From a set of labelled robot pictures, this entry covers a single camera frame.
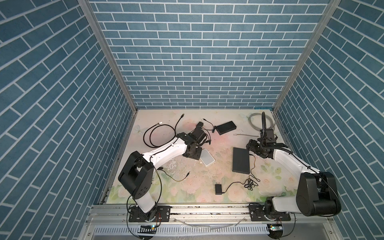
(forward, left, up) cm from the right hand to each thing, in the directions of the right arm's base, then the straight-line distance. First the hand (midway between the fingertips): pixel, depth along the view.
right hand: (250, 145), depth 91 cm
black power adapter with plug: (-21, +1, -7) cm, 22 cm away
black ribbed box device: (+18, +13, -6) cm, 23 cm away
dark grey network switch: (-7, +5, -7) cm, 11 cm away
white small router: (-8, +27, -5) cm, 28 cm away
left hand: (-9, +33, 0) cm, 34 cm away
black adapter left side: (-16, +53, -6) cm, 56 cm away
